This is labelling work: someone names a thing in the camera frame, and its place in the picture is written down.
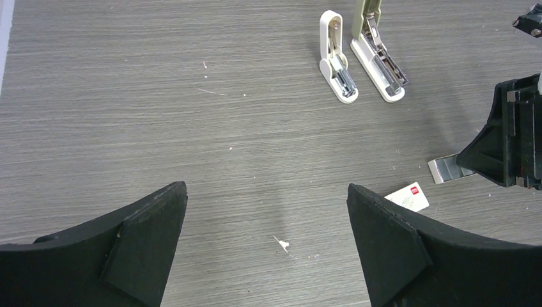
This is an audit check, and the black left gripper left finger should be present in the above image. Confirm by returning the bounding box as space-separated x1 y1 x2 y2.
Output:
1 182 188 306

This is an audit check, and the white staple box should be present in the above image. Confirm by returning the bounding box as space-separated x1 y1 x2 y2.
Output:
385 182 430 212

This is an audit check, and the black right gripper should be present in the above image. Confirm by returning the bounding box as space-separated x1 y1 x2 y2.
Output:
456 4 541 190

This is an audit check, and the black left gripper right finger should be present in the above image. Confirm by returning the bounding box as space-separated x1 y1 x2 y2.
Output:
347 184 541 306

